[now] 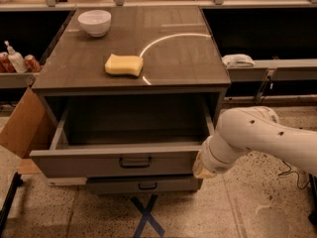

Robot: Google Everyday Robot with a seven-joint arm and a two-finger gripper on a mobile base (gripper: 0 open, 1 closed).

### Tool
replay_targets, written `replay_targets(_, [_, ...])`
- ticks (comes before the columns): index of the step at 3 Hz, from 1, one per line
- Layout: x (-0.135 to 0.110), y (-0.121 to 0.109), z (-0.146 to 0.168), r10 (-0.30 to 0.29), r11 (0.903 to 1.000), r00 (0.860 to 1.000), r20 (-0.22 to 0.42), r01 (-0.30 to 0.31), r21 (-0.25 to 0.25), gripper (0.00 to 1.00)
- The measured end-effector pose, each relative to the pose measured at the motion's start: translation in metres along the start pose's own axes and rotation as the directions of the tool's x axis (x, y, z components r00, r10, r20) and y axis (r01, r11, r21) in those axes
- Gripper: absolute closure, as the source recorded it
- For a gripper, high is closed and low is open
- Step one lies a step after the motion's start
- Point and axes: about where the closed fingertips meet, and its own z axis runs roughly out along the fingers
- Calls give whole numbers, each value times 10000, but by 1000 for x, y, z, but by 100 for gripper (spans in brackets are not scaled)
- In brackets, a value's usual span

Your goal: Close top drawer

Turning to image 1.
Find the black stand leg right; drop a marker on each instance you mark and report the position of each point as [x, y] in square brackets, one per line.
[313, 215]

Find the grey lower drawer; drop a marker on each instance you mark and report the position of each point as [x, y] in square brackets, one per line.
[130, 184]

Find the black stand leg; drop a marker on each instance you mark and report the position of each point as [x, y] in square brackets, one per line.
[4, 211]
[313, 215]

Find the black drawer handle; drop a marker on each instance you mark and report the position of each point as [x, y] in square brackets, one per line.
[147, 186]
[135, 163]

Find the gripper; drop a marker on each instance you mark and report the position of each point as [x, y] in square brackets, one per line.
[211, 160]

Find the grey drawer cabinet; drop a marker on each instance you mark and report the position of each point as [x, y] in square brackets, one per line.
[158, 66]

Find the grey metal shelf rail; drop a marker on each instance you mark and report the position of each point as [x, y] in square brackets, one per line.
[277, 70]

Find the white pump bottle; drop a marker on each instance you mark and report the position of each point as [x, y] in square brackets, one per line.
[16, 59]

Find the black stand leg left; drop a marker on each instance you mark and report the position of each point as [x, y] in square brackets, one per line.
[4, 211]

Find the brown cardboard box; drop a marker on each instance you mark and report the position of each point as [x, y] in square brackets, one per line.
[28, 128]

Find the black lower drawer handle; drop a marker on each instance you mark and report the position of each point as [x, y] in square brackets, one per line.
[147, 186]

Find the grey top drawer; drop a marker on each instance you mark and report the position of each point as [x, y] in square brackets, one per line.
[116, 137]

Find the red soda can left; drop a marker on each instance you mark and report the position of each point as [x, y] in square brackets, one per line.
[5, 64]

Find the blue tape cross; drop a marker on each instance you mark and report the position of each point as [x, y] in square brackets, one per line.
[147, 217]

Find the black top drawer handle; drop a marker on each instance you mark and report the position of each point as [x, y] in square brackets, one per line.
[135, 163]

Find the folded white cloth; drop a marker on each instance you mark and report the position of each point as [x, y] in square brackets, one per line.
[237, 60]

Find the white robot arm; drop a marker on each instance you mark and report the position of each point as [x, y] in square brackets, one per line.
[240, 131]

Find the white ceramic bowl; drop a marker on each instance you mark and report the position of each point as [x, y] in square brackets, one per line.
[96, 23]

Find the yellow sponge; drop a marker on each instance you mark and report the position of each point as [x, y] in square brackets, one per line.
[120, 65]

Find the grey drawer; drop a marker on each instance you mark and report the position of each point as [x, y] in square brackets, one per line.
[130, 184]
[116, 137]

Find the red soda can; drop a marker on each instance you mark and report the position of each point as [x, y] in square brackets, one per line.
[32, 63]
[5, 64]

